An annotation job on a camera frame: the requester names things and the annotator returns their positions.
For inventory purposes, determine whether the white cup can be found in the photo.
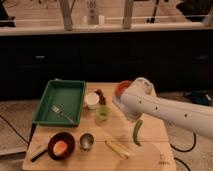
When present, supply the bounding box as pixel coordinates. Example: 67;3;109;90
85;93;99;110

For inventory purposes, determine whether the green plastic tray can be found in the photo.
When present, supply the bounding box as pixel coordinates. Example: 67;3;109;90
32;80;86;127

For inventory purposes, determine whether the black cable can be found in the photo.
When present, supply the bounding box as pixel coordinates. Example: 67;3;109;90
169;132;198;153

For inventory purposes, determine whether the blue cloth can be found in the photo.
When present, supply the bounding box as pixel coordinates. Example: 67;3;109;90
112;96;121;110

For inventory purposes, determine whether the silver fork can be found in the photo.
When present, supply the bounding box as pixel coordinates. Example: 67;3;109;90
51;105;75;124

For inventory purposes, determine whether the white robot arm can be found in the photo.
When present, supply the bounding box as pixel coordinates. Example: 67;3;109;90
115;77;213;139

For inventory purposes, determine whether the orange bowl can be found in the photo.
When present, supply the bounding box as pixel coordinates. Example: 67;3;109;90
115;81;131;97

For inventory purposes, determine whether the black handled knife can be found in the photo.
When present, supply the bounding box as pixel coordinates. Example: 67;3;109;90
29;144;48;162

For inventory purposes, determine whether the dark brown bowl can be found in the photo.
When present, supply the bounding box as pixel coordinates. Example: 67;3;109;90
47;132;75;160

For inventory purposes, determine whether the dark blue bag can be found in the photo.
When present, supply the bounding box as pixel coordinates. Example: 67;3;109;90
190;92;211;106

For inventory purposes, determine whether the orange fruit in bowl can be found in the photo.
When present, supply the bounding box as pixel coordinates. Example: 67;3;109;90
53;140;68;156

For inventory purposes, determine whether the red grapes bunch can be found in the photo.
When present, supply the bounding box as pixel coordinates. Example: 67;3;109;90
95;89;106;105

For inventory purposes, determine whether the green translucent cup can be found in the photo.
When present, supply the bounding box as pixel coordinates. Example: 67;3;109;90
97;105;109;121

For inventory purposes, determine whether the metal cup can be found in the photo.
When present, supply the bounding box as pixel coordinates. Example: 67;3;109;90
80;133;94;150

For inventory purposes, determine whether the green pepper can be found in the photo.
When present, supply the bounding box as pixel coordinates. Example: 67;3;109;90
133;120;143;146

